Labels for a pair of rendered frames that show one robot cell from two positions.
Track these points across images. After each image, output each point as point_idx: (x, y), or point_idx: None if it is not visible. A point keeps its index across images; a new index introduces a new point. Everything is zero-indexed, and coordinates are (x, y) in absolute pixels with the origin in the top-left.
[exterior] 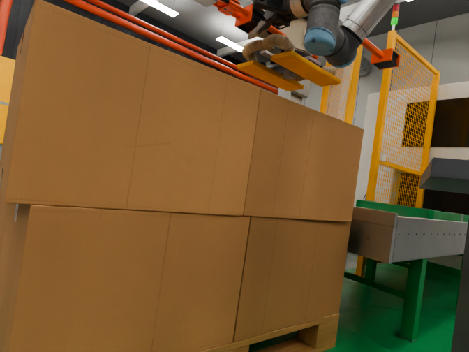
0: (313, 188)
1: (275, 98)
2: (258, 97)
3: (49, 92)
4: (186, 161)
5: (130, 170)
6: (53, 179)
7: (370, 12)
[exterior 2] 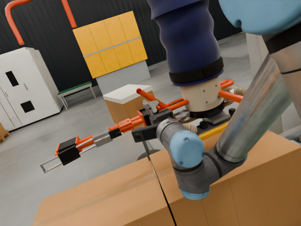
0: (252, 223)
1: (184, 199)
2: (168, 212)
3: None
4: None
5: None
6: None
7: (237, 149)
